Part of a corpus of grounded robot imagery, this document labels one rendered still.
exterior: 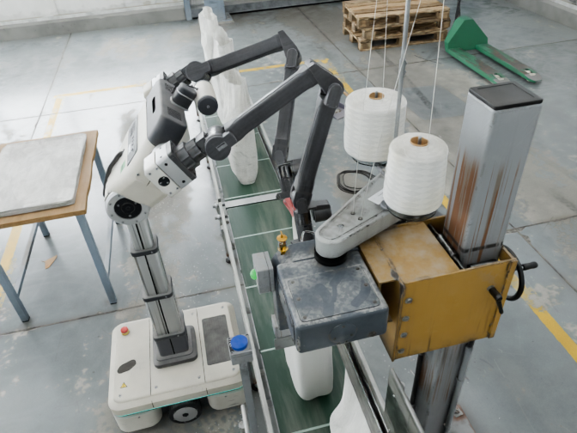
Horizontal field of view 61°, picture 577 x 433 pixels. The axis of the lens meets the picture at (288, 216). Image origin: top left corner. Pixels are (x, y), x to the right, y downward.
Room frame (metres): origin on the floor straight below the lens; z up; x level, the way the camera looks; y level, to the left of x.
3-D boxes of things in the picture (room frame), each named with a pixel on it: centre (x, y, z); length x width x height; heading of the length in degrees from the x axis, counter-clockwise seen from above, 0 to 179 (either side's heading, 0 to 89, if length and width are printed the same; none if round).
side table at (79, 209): (2.51, 1.46, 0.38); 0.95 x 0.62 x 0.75; 11
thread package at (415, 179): (0.96, -0.30, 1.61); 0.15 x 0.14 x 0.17; 11
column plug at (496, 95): (1.03, -0.51, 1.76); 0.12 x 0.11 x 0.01; 101
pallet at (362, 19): (6.83, -1.58, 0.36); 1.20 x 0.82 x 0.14; 97
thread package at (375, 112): (1.22, -0.25, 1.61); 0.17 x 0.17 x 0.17
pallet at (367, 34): (6.85, -1.61, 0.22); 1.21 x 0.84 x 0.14; 101
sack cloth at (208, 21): (4.43, 0.57, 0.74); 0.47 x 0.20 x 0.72; 14
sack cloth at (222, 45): (3.76, 0.43, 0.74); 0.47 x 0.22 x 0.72; 12
